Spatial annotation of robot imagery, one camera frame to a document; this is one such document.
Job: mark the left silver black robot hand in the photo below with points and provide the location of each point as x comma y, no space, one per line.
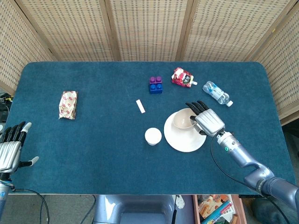
9,151

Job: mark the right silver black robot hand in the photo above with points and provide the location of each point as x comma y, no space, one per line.
209,120

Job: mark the off-white bowl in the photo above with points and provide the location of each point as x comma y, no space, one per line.
181,120

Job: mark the paper cup with blue flowers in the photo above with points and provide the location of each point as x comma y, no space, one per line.
153,135

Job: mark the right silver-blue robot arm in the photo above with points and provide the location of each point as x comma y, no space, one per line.
243,156

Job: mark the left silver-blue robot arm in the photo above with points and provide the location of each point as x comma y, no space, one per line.
2,205

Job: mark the silver-blue robot base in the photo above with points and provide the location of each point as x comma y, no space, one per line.
140,210

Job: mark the white paper plate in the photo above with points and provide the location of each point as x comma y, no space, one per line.
184,142

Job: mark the clear plastic water bottle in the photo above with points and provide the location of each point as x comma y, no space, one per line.
216,93

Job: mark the red drink pouch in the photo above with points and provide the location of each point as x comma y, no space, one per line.
182,78

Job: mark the blue building block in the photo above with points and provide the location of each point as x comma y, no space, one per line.
156,89

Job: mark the purple building block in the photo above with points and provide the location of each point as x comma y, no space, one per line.
155,80

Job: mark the pale pink paper strip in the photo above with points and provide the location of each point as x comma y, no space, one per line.
140,106

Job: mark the gold snack bag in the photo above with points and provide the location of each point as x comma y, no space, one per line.
68,105

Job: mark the orange snack pack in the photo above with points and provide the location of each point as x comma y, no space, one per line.
208,206

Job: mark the woven folding screen panel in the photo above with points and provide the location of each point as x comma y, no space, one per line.
285,70
147,30
229,30
70,30
14,53

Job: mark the striped colourful snack pack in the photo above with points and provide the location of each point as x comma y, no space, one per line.
222,211

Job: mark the wooden box with snacks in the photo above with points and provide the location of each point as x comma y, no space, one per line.
240,210

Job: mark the blue tablecloth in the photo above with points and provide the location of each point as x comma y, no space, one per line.
105,151

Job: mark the dark blue cushion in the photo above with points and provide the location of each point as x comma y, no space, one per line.
268,212

